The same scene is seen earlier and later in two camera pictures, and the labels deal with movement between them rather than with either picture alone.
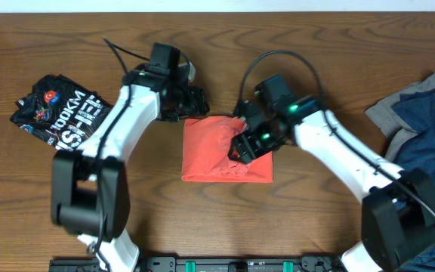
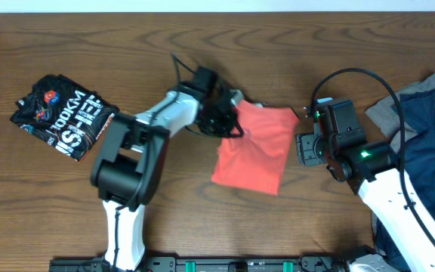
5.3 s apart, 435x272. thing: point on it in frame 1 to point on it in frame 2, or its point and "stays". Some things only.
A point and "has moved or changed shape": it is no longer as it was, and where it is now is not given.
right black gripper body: x=262 y=140 to x=313 y=148
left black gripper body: x=193 y=103 to x=225 y=114
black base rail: x=200 y=264 stays
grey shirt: x=390 y=123 stays
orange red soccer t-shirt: x=207 y=141 has moved or changed shape
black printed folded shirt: x=60 y=112 stays
